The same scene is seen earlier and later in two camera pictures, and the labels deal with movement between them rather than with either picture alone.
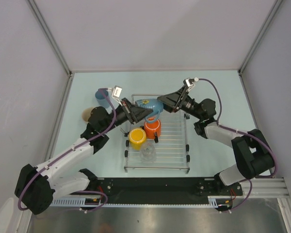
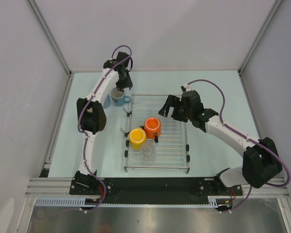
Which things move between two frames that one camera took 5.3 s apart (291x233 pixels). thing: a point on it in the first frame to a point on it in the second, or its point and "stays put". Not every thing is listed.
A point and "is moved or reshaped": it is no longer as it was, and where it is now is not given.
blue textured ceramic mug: (157, 105) is moved or reshaped
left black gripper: (134, 114) to (127, 84)
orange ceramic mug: (151, 127) stays put
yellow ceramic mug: (137, 136) stays put
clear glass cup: (148, 153) stays put
